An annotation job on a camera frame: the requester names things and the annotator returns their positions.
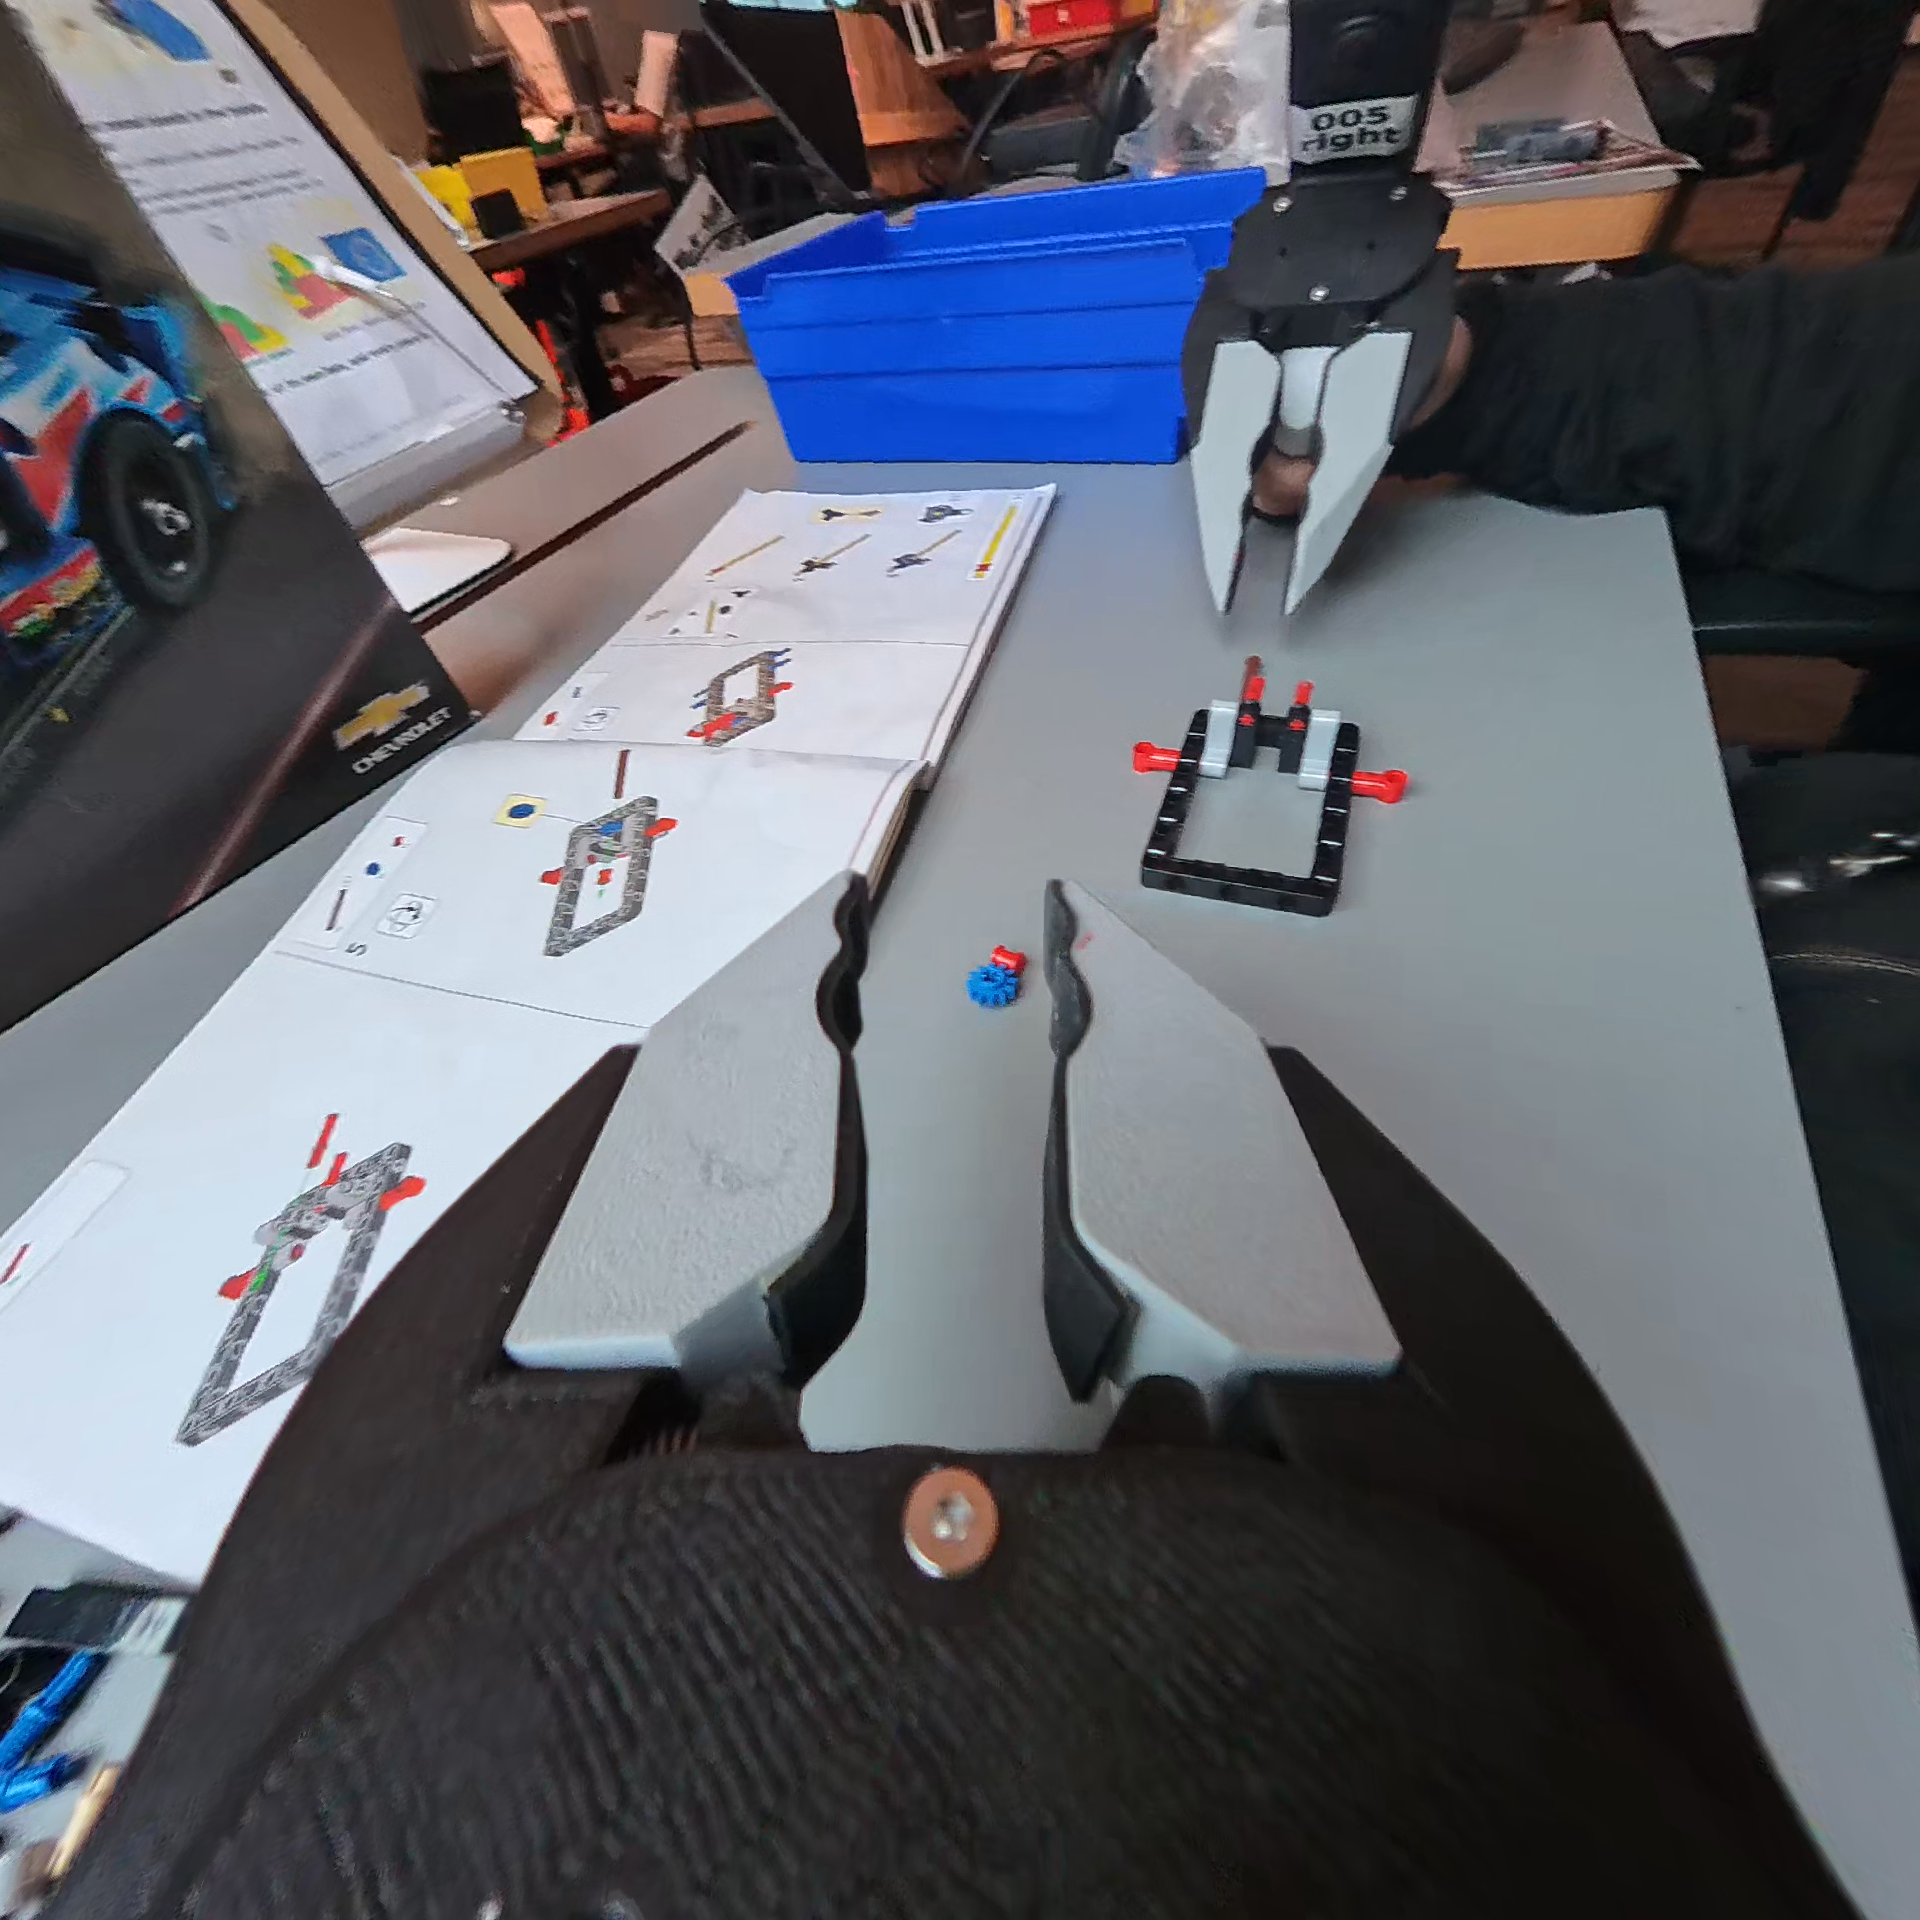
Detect black office chair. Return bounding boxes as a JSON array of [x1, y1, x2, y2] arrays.
[[1687, 563, 1920, 1518]]

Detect white printed cardboard panel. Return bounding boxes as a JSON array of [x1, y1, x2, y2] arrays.
[[29, 0, 564, 528]]

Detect yellow plastic box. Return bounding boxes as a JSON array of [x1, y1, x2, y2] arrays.
[[416, 146, 539, 243]]

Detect blue plastic storage bin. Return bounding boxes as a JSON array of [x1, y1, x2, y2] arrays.
[[725, 165, 1269, 467]]

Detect person's right hand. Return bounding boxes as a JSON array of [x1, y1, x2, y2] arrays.
[[1248, 424, 1325, 530]]

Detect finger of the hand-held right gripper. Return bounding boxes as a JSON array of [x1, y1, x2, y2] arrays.
[[1189, 344, 1284, 618], [1284, 329, 1416, 622]]

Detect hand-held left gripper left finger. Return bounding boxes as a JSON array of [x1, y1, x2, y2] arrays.
[[505, 874, 872, 1391]]

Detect lego instruction booklet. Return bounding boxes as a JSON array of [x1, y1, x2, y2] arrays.
[[0, 482, 1059, 1585]]

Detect pile of loose lego pieces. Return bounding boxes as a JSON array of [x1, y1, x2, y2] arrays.
[[0, 1515, 204, 1920]]

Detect white flat pad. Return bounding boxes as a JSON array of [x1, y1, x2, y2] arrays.
[[363, 528, 513, 618]]

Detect stack of printed papers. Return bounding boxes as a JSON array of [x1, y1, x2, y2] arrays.
[[1416, 117, 1705, 202]]

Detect wooden background desk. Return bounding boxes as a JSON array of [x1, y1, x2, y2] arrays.
[[1439, 187, 1689, 274]]

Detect black lego car box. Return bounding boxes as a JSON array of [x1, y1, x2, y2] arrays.
[[0, 31, 478, 1038]]

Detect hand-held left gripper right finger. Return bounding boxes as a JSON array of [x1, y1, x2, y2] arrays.
[[1043, 881, 1403, 1403]]

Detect black lego frame assembly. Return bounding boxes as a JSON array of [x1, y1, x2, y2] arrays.
[[1131, 682, 1413, 917]]

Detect person's right forearm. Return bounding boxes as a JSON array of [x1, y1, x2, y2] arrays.
[[1387, 264, 1920, 595]]

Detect clear plastic bag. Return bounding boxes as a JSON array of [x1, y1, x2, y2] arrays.
[[1117, 0, 1295, 174]]

